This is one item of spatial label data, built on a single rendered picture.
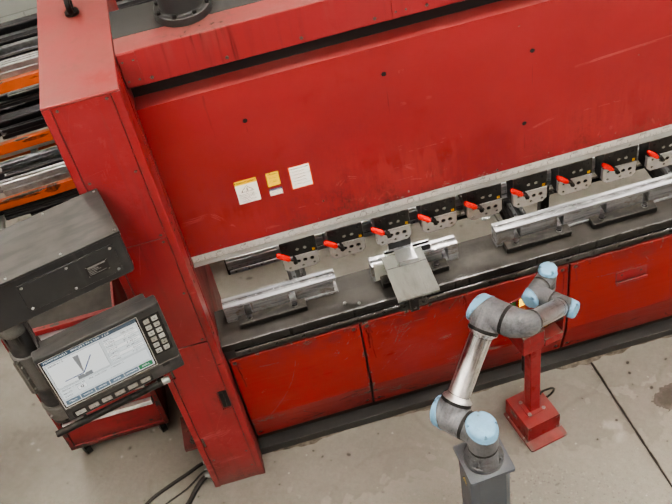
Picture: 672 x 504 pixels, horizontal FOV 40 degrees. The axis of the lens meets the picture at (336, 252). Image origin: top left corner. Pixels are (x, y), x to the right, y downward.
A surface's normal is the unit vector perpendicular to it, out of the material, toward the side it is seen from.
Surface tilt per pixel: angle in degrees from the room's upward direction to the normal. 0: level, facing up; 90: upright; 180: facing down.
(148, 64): 90
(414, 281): 0
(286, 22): 90
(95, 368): 90
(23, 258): 0
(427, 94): 90
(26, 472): 0
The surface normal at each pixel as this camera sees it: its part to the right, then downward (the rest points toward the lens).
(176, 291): 0.24, 0.68
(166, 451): -0.14, -0.68
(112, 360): 0.46, 0.59
